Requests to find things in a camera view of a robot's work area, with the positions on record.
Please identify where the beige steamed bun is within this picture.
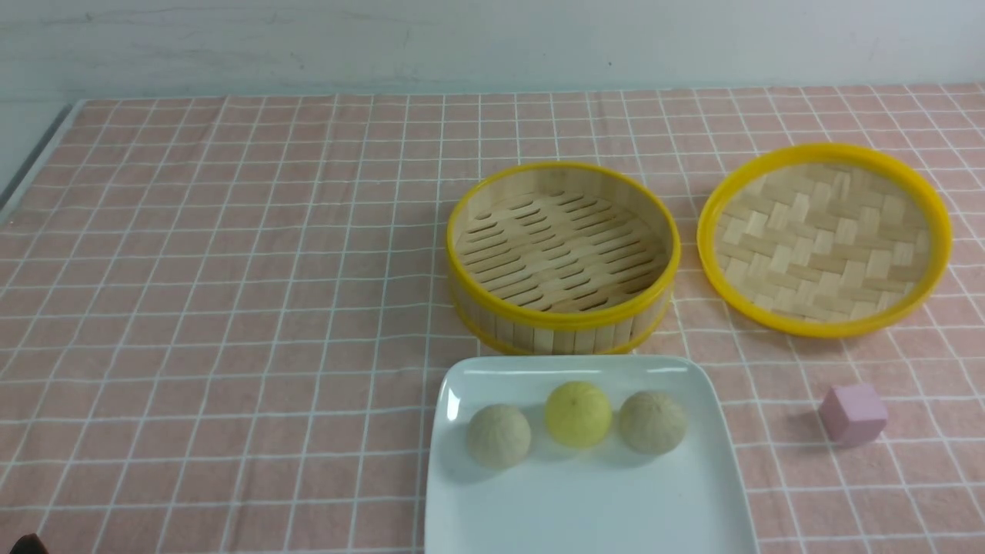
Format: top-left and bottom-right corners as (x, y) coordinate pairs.
(466, 403), (533, 471)
(618, 390), (689, 456)

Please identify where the yellow steamed bun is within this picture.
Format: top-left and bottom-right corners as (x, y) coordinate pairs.
(544, 381), (613, 449)

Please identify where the white square plate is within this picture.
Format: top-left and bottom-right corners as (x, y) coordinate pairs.
(423, 355), (760, 553)

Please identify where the yellow rimmed bamboo steamer basket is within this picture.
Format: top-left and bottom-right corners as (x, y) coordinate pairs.
(446, 161), (680, 355)

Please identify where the pink checkered tablecloth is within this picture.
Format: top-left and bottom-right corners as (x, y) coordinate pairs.
(1, 83), (983, 553)

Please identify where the yellow rimmed bamboo steamer lid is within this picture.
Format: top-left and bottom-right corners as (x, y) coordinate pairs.
(696, 143), (953, 338)

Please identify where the pink cube block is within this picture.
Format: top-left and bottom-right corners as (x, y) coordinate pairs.
(817, 383), (889, 446)

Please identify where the dark object at bottom edge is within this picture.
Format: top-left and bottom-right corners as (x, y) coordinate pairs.
(9, 533), (49, 554)

